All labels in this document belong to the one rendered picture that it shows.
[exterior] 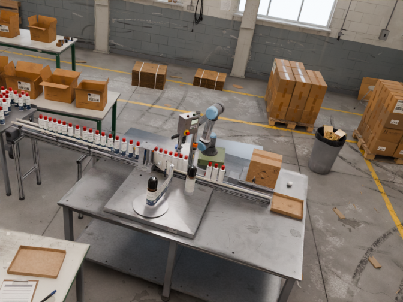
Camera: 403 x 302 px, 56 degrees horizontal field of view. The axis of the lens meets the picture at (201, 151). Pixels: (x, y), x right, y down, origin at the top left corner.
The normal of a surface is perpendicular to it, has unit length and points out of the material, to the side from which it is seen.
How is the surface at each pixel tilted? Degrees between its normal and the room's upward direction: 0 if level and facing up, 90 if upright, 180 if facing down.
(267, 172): 90
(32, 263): 0
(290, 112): 90
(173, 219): 0
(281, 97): 88
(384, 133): 90
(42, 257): 0
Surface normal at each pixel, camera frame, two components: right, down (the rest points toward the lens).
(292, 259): 0.15, -0.84
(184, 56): -0.10, 0.52
